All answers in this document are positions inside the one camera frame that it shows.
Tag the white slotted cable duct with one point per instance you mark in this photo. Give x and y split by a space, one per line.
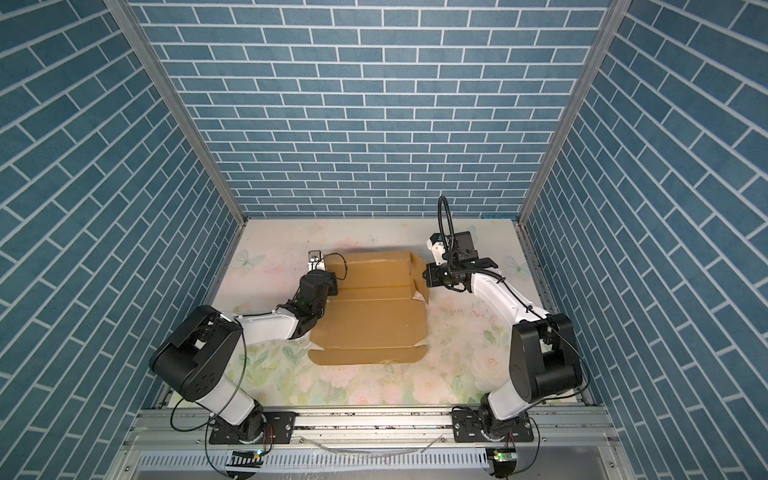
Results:
314 461

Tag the floral table mat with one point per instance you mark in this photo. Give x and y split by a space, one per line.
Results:
467 344

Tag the aluminium mounting rail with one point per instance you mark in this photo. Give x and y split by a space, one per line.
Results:
359 428

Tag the aluminium corner post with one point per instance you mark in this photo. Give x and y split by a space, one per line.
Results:
129 25
606 33

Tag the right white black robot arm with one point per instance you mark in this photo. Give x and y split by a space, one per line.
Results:
544 362

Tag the green circuit board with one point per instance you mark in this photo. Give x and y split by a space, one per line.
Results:
502 455
245 459

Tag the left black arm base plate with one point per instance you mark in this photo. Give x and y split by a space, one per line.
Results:
264 428

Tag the right green circuit board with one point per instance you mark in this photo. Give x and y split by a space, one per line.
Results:
502 455

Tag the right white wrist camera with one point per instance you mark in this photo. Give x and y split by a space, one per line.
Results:
437 247

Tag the left green circuit board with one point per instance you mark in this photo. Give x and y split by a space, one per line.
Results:
245 459

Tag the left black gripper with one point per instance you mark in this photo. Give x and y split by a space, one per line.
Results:
331 282

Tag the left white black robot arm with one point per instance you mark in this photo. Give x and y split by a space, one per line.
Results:
193 360

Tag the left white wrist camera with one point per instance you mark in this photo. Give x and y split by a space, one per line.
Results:
316 260

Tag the brown cardboard box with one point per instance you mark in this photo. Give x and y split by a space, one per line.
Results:
379 313

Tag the left aluminium corner post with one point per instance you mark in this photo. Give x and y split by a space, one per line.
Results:
129 25

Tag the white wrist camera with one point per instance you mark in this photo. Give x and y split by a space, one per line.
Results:
437 247
316 260

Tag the right aluminium corner post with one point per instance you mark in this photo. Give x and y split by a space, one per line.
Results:
606 33

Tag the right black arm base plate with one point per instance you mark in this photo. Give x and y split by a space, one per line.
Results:
479 425

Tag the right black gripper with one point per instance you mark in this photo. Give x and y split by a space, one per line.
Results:
431 277

